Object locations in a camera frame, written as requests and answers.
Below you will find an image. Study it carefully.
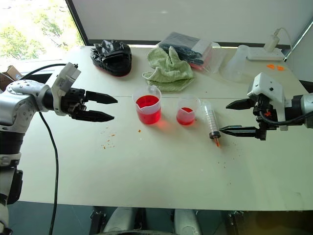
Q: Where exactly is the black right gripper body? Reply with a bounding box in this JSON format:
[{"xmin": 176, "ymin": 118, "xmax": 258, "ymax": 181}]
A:
[{"xmin": 253, "ymin": 94, "xmax": 280, "ymax": 141}]

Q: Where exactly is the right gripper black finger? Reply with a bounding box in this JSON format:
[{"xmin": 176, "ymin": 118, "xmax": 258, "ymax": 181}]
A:
[
  {"xmin": 219, "ymin": 125, "xmax": 260, "ymax": 140},
  {"xmin": 225, "ymin": 98, "xmax": 255, "ymax": 111}
]

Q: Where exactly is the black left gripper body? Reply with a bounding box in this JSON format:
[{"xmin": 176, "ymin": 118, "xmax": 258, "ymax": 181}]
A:
[{"xmin": 61, "ymin": 88, "xmax": 87, "ymax": 116}]

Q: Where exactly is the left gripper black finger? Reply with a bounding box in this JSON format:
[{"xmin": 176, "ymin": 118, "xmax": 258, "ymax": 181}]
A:
[
  {"xmin": 71, "ymin": 110, "xmax": 115, "ymax": 123},
  {"xmin": 85, "ymin": 91, "xmax": 119, "ymax": 105}
]

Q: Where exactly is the clear plastic syringe orange tip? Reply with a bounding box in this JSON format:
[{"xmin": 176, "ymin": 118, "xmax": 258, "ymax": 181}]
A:
[{"xmin": 201, "ymin": 99, "xmax": 222, "ymax": 148}]

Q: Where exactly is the clear plastic container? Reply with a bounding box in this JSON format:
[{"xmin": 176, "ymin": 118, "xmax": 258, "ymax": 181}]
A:
[{"xmin": 218, "ymin": 45, "xmax": 250, "ymax": 83}]

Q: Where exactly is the large beaker red liquid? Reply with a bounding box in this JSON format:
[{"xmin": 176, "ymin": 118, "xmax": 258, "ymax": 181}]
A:
[{"xmin": 132, "ymin": 85, "xmax": 162, "ymax": 125}]

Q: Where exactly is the small beaker red liquid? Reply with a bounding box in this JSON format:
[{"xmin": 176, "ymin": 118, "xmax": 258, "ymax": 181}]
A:
[{"xmin": 176, "ymin": 97, "xmax": 201, "ymax": 126}]

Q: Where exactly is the black crumpled plastic bag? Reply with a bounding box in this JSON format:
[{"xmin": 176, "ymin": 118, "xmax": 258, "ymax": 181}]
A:
[{"xmin": 89, "ymin": 39, "xmax": 133, "ymax": 78}]

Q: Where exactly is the white power strip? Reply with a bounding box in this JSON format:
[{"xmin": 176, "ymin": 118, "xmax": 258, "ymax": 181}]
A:
[{"xmin": 245, "ymin": 47, "xmax": 286, "ymax": 62}]

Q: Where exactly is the brown cardboard box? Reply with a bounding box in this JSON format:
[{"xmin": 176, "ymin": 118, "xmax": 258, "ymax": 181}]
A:
[{"xmin": 0, "ymin": 65, "xmax": 24, "ymax": 92}]

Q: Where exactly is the white plug adapter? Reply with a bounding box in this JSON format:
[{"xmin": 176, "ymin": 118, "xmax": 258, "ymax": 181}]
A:
[{"xmin": 265, "ymin": 27, "xmax": 282, "ymax": 53}]

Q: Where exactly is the green towel cloth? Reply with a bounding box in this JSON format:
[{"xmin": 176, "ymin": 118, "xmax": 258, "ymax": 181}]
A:
[{"xmin": 142, "ymin": 46, "xmax": 195, "ymax": 93}]

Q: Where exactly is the clear bag with dark cloths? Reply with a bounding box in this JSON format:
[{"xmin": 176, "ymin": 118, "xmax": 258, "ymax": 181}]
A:
[{"xmin": 157, "ymin": 31, "xmax": 225, "ymax": 74}]

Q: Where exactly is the grey rounded robot leg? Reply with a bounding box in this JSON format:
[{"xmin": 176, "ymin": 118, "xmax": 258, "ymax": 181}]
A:
[
  {"xmin": 173, "ymin": 209, "xmax": 202, "ymax": 235},
  {"xmin": 104, "ymin": 207, "xmax": 147, "ymax": 235}
]

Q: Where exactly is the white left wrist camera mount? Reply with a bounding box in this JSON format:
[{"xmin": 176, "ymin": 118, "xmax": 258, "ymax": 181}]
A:
[{"xmin": 52, "ymin": 62, "xmax": 82, "ymax": 116}]

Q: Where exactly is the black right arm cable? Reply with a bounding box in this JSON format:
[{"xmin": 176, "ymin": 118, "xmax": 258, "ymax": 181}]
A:
[{"xmin": 258, "ymin": 110, "xmax": 313, "ymax": 123}]

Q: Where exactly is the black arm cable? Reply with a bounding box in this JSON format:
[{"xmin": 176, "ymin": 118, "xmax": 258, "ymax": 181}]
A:
[
  {"xmin": 258, "ymin": 110, "xmax": 313, "ymax": 123},
  {"xmin": 22, "ymin": 63, "xmax": 67, "ymax": 235}
]

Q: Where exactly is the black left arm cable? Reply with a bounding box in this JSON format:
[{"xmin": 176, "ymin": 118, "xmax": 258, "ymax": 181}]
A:
[{"xmin": 22, "ymin": 63, "xmax": 67, "ymax": 235}]

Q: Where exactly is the dark window frame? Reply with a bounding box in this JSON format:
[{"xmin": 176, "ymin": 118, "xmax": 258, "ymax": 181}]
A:
[{"xmin": 65, "ymin": 0, "xmax": 89, "ymax": 47}]

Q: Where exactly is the white adapter cable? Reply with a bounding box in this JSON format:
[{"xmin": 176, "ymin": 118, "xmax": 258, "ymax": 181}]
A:
[{"xmin": 280, "ymin": 27, "xmax": 294, "ymax": 62}]

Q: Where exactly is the black table leg bracket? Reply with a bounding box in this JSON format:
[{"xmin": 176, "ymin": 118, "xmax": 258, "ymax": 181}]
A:
[
  {"xmin": 89, "ymin": 210, "xmax": 107, "ymax": 235},
  {"xmin": 226, "ymin": 211, "xmax": 246, "ymax": 235}
]

